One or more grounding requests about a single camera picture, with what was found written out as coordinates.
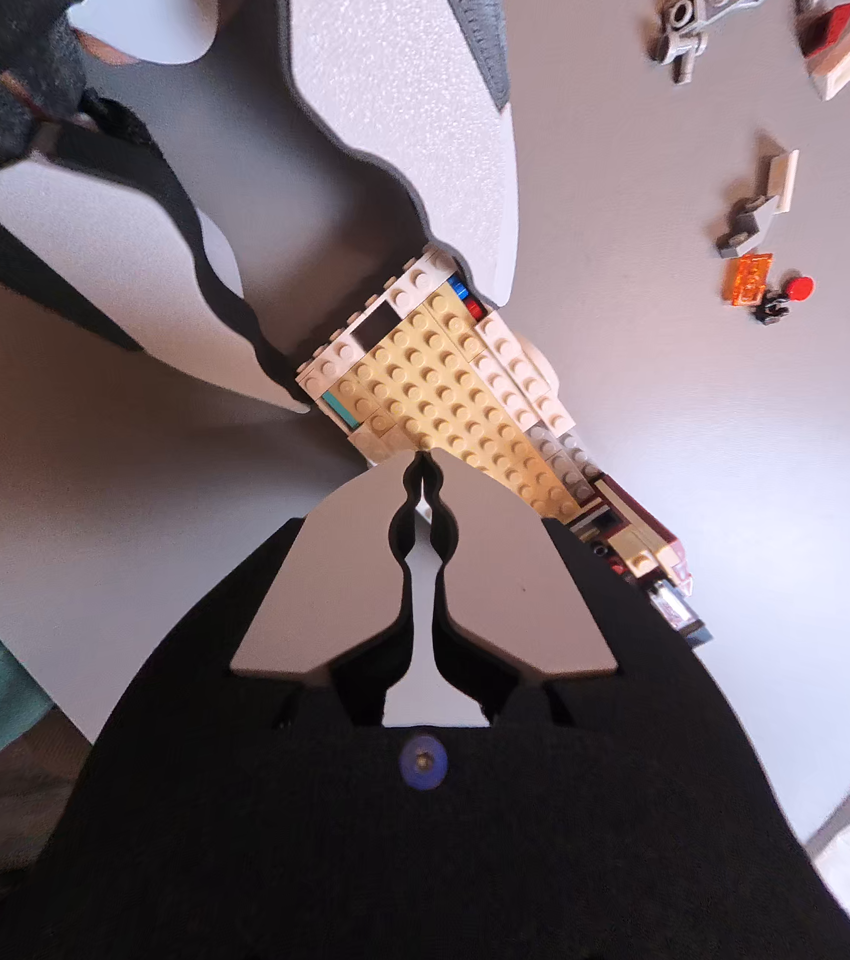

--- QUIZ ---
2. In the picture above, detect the dark red slope brick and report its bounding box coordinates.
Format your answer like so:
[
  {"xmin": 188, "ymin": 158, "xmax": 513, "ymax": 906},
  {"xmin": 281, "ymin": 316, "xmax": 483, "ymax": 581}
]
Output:
[{"xmin": 800, "ymin": 2, "xmax": 850, "ymax": 57}]

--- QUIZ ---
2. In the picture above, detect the toy brick truck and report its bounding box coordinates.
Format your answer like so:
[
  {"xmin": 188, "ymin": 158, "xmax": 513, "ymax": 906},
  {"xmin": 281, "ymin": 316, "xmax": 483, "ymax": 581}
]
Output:
[{"xmin": 296, "ymin": 243, "xmax": 714, "ymax": 650}]

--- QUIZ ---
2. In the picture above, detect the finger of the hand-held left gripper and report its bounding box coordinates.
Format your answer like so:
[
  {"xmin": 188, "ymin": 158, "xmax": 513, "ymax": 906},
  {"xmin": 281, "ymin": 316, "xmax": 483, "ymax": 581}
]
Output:
[
  {"xmin": 0, "ymin": 123, "xmax": 315, "ymax": 414},
  {"xmin": 286, "ymin": 0, "xmax": 519, "ymax": 309}
]

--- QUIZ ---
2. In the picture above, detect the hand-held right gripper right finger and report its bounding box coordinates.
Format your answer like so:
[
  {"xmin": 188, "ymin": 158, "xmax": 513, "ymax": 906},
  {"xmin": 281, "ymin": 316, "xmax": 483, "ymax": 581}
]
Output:
[{"xmin": 423, "ymin": 448, "xmax": 621, "ymax": 687}]

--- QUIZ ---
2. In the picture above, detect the orange transparent plate brick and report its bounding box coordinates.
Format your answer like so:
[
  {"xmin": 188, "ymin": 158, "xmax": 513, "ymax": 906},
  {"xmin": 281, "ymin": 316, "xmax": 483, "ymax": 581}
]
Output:
[{"xmin": 722, "ymin": 252, "xmax": 774, "ymax": 307}]

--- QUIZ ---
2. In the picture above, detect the white flat tile brick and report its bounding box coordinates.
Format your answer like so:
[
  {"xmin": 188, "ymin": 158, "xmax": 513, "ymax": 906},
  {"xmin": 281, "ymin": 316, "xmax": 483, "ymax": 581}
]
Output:
[{"xmin": 768, "ymin": 150, "xmax": 801, "ymax": 215}]

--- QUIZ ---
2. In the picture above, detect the grey bracket brick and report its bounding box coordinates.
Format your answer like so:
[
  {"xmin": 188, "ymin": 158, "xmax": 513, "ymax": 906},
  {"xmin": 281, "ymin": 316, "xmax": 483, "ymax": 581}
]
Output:
[{"xmin": 717, "ymin": 195, "xmax": 782, "ymax": 260}]

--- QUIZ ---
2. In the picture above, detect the person's left hand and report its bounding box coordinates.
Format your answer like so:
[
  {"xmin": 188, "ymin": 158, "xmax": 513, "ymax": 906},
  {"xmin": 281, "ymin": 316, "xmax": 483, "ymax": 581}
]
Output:
[{"xmin": 82, "ymin": 31, "xmax": 135, "ymax": 69}]

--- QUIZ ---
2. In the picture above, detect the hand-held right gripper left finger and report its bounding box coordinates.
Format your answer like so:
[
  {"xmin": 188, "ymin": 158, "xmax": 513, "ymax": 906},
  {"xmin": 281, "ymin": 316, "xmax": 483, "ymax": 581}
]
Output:
[{"xmin": 228, "ymin": 450, "xmax": 424, "ymax": 687}]

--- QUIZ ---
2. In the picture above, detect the light grey tap brick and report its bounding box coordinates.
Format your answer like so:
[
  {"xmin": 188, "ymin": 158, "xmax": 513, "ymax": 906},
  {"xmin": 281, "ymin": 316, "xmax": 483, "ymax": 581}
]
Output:
[{"xmin": 650, "ymin": 30, "xmax": 709, "ymax": 85}]

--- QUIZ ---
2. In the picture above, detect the white slope brick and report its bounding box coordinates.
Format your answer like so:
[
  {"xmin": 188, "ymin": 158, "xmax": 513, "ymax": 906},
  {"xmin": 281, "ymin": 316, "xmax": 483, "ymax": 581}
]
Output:
[{"xmin": 807, "ymin": 18, "xmax": 850, "ymax": 101}]

